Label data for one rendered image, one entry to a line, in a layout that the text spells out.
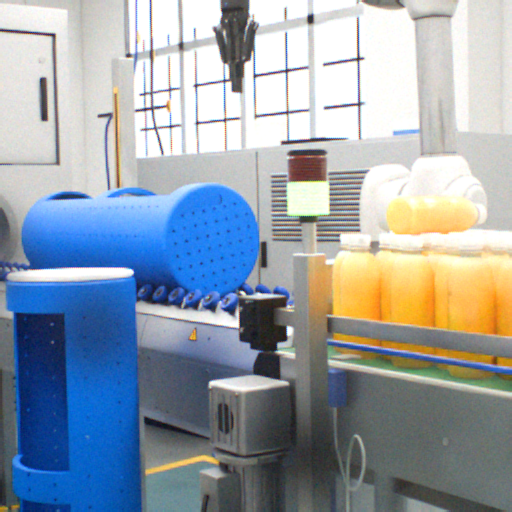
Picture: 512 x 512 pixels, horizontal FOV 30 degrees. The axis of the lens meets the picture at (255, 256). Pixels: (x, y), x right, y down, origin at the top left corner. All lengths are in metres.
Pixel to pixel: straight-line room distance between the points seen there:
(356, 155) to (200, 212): 1.81
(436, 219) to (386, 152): 2.21
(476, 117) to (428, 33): 2.31
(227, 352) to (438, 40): 1.07
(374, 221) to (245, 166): 1.85
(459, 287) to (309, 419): 0.31
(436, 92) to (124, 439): 1.24
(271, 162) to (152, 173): 0.89
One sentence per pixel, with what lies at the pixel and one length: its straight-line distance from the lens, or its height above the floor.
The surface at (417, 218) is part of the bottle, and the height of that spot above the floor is 1.15.
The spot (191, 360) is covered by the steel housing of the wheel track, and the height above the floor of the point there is 0.82.
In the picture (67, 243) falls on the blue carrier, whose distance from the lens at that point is 2.77.
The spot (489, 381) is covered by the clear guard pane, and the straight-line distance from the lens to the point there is 1.38.
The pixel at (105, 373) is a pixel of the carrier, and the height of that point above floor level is 0.82.
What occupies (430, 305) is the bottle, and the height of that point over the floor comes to 1.00.
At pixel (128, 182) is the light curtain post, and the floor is 1.27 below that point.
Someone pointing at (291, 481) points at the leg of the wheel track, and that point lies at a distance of 2.09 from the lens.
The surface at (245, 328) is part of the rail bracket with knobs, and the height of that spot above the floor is 0.94.
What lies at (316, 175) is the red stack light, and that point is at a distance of 1.47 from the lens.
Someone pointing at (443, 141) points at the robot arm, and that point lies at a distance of 2.67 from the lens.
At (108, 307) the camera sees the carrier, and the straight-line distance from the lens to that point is 2.09.
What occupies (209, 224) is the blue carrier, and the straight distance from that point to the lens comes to 2.36.
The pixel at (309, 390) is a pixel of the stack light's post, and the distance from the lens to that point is 1.50.
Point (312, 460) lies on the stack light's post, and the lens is 1.52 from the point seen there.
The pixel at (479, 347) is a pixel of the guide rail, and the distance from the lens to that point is 1.47.
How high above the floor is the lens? 1.18
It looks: 3 degrees down
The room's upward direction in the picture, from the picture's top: 1 degrees counter-clockwise
